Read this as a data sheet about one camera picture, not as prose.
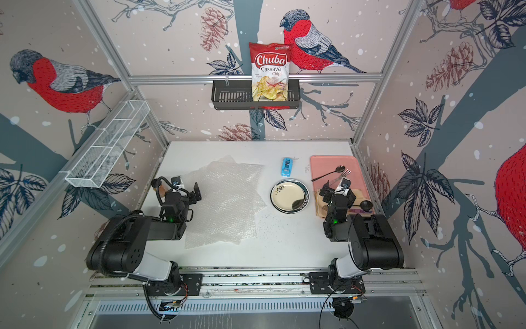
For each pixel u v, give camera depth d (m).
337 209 0.68
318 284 0.73
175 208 0.70
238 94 0.95
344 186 0.76
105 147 0.78
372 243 0.45
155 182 0.93
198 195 0.87
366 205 0.92
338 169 1.07
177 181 0.79
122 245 0.45
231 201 0.95
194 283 0.73
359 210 0.91
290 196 0.93
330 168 1.09
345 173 1.04
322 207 0.92
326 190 0.82
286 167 1.07
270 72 0.85
